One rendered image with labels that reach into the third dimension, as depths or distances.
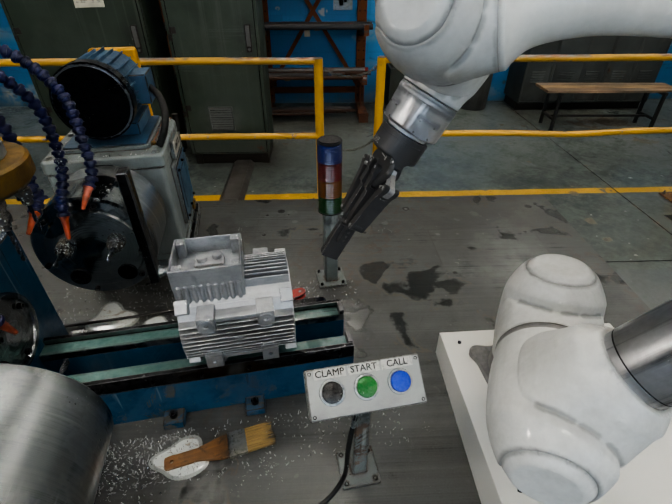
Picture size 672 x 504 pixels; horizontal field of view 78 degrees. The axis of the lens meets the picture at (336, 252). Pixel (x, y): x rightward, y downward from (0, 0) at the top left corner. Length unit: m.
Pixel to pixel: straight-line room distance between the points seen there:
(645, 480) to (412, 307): 0.58
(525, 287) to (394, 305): 0.48
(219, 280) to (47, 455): 0.32
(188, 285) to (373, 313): 0.53
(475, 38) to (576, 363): 0.38
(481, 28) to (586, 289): 0.45
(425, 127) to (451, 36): 0.21
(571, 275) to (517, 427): 0.27
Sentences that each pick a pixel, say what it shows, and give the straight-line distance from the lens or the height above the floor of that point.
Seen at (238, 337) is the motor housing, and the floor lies 1.02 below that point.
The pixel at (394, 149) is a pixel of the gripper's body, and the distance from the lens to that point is 0.61.
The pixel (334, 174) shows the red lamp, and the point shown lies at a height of 1.14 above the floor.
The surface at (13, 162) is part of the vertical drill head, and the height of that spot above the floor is 1.33.
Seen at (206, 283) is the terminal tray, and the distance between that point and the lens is 0.74.
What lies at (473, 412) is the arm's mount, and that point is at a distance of 0.86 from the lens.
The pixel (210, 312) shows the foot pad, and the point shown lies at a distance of 0.74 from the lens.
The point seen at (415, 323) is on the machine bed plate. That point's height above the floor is 0.80.
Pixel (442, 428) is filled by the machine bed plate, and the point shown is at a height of 0.80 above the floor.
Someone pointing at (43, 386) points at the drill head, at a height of 1.13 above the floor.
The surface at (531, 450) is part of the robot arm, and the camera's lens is 0.59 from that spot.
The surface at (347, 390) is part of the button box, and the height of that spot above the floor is 1.06.
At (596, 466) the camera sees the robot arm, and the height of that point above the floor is 1.10.
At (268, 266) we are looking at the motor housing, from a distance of 0.77.
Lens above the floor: 1.57
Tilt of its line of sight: 36 degrees down
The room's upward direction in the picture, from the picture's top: straight up
